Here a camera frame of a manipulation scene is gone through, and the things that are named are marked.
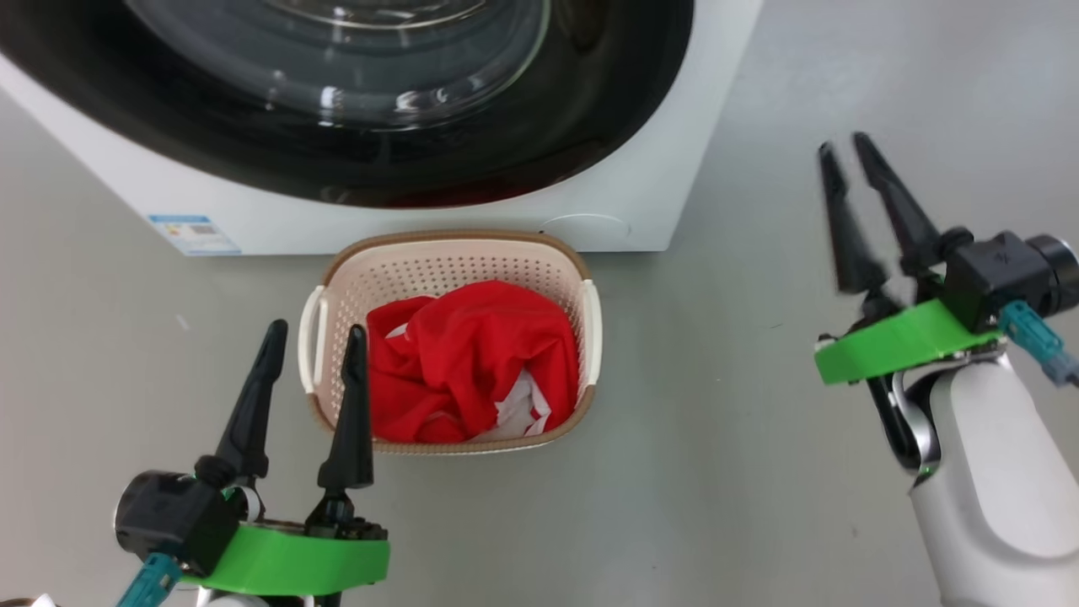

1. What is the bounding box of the teal camera connector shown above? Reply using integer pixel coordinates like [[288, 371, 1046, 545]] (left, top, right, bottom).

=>
[[116, 552, 182, 607], [999, 300, 1079, 387]]

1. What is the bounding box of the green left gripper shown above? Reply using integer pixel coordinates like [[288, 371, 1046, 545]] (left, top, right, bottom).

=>
[[181, 319, 391, 595]]

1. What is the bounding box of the white front-load washing machine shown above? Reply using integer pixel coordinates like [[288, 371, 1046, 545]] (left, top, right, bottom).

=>
[[0, 0, 764, 256]]

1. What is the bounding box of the teal left camera connector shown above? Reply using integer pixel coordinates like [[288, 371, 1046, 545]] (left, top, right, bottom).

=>
[[116, 552, 182, 607]]

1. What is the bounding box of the teal right camera connector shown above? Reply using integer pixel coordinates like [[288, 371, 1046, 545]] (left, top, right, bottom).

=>
[[999, 300, 1079, 387]]

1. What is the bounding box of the red and white garment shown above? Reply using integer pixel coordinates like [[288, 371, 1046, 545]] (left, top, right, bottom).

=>
[[365, 281, 581, 444]]

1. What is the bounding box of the round white filter cover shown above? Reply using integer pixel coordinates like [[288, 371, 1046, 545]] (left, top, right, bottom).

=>
[[541, 213, 631, 241]]

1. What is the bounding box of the cream basket with brown rim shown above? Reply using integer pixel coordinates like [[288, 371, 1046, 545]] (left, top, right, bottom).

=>
[[298, 229, 603, 456]]

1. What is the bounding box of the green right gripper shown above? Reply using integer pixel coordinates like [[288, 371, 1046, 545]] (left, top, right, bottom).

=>
[[813, 132, 1004, 387]]

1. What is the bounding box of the round washing machine door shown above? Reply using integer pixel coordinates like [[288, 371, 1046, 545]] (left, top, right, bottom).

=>
[[0, 0, 695, 209]]

